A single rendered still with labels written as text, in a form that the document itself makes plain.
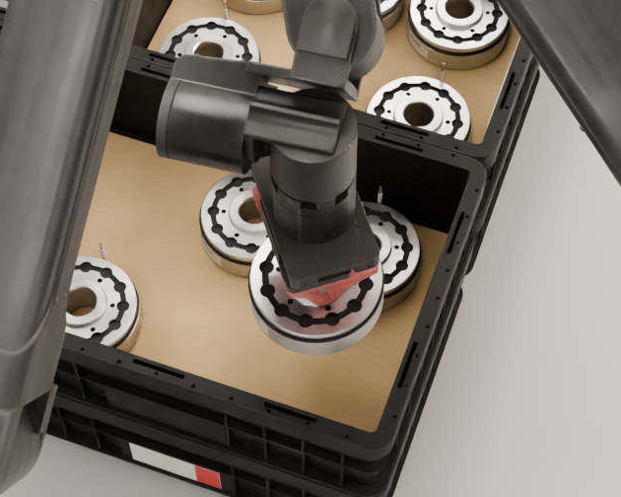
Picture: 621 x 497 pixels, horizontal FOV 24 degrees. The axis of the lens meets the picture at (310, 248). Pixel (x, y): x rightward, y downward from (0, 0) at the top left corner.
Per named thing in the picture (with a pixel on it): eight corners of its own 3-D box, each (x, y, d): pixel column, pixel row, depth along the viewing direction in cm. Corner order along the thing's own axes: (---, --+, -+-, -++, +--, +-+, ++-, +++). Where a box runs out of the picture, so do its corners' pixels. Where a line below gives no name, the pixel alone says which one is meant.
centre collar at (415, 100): (451, 108, 140) (451, 105, 139) (430, 145, 138) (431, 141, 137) (406, 90, 141) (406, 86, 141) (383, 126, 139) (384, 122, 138)
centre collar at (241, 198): (288, 199, 134) (288, 195, 134) (270, 242, 132) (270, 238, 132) (239, 185, 135) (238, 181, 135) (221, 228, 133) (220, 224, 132)
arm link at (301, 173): (345, 162, 88) (367, 88, 91) (238, 139, 89) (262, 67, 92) (344, 218, 94) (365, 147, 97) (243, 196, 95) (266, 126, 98)
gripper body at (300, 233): (292, 295, 99) (289, 243, 92) (249, 175, 103) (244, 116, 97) (380, 269, 100) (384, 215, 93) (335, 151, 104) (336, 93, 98)
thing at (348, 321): (403, 252, 110) (404, 248, 110) (346, 360, 106) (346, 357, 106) (287, 202, 113) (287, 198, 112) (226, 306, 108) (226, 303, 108)
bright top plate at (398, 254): (431, 218, 134) (431, 215, 133) (404, 310, 129) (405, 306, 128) (326, 193, 135) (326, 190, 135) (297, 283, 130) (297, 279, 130)
